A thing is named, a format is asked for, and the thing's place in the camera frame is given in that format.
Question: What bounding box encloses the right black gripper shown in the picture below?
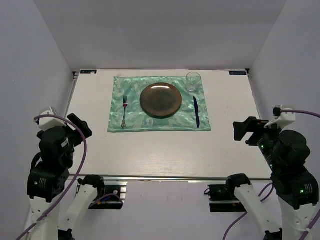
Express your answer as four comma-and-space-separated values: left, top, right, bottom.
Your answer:
232, 115, 285, 170

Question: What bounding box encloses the ornate iridescent fork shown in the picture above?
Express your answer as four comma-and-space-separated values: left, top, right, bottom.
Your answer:
121, 96, 128, 129

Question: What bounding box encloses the purple knife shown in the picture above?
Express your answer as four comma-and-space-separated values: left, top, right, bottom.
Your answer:
193, 96, 200, 129

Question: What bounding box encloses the green satin cloth napkin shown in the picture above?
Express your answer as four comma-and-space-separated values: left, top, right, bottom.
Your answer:
107, 76, 212, 133

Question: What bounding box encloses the clear glass cup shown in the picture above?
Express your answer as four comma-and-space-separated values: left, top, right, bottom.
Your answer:
186, 72, 202, 93

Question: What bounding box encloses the brown ceramic plate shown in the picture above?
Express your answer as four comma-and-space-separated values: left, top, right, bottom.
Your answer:
139, 82, 182, 119

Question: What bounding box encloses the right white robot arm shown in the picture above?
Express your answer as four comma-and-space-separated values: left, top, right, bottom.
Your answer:
204, 117, 320, 240

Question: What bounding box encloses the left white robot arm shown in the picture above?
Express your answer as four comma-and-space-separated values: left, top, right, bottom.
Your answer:
23, 109, 106, 240

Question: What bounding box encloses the left table corner sticker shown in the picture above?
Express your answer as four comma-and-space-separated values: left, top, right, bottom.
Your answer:
79, 69, 97, 75

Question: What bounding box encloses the table corner sticker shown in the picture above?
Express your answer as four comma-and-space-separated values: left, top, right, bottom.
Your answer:
229, 71, 247, 76
79, 69, 97, 75

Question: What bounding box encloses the right table corner sticker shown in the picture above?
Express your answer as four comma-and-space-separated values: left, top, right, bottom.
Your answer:
229, 71, 247, 76

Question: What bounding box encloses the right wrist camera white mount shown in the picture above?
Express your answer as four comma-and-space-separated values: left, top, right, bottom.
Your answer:
264, 104, 296, 130

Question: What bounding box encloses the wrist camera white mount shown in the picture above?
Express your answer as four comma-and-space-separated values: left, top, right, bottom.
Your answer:
34, 106, 67, 132
264, 104, 296, 130

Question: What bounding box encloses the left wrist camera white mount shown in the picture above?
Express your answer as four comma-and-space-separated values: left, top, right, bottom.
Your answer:
34, 106, 67, 132

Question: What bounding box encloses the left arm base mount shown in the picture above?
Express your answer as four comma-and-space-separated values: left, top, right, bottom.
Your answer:
89, 181, 127, 210

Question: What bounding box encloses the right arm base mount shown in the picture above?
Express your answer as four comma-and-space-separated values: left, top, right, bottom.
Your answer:
203, 184, 246, 213

